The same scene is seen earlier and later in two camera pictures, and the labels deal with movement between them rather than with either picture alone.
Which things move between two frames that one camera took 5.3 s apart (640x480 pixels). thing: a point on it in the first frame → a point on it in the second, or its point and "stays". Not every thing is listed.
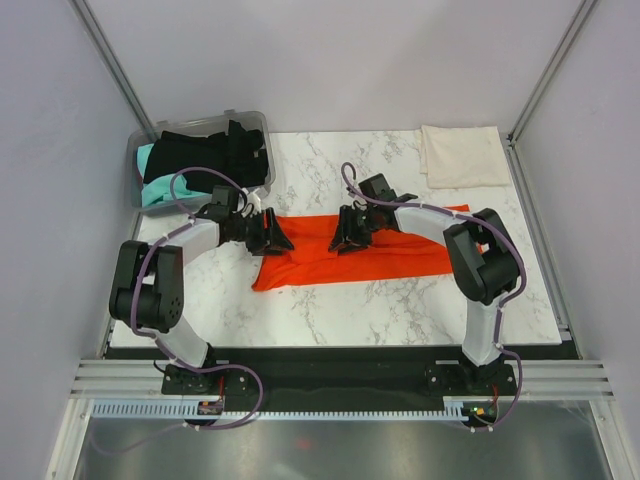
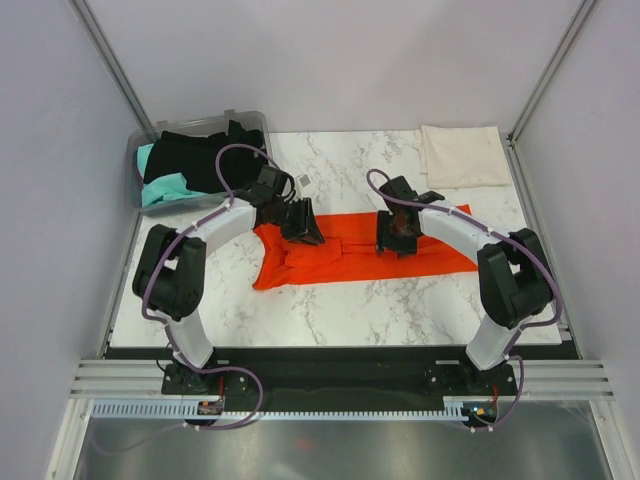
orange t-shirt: x=393 y=253 stays
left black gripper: x=270 y=240 → x=305 y=230
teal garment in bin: x=158 y=191 stays
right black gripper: x=345 y=236 → x=384 y=240
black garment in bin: x=233 y=150 stays
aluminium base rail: x=538 y=379 stays
